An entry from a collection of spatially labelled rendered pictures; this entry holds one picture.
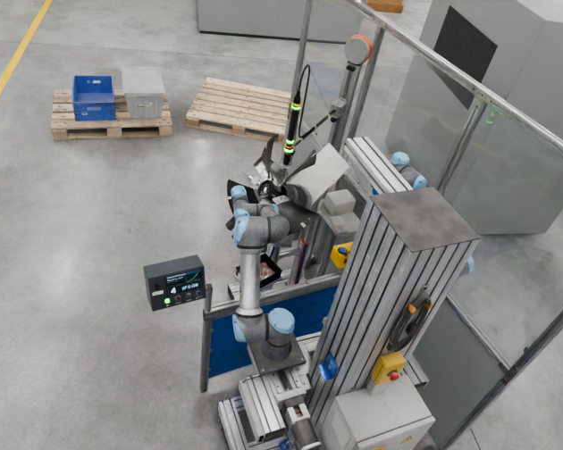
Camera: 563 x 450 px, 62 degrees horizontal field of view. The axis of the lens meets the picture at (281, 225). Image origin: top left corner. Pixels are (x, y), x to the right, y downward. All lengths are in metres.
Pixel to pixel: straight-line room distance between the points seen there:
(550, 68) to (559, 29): 0.28
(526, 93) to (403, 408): 2.73
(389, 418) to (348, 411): 0.16
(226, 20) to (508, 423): 6.49
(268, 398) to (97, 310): 1.83
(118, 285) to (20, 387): 0.94
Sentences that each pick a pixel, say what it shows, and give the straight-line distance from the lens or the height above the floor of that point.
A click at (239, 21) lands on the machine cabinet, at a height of 0.24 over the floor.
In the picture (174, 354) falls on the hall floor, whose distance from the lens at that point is 3.41.
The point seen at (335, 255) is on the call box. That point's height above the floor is 1.04.
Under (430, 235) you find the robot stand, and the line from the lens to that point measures 1.42.
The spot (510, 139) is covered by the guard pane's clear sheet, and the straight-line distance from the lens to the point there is 2.32.
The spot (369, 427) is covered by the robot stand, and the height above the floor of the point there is 1.23.
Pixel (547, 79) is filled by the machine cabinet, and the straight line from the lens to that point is 4.08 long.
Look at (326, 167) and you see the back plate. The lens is 2.88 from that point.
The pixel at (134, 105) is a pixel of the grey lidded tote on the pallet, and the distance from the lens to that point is 5.27.
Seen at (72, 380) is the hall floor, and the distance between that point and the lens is 3.40.
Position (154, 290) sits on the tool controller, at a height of 1.19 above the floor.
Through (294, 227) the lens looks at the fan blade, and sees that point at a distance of 2.53.
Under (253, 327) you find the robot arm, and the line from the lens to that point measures 2.01.
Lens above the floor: 2.90
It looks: 42 degrees down
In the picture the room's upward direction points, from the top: 11 degrees clockwise
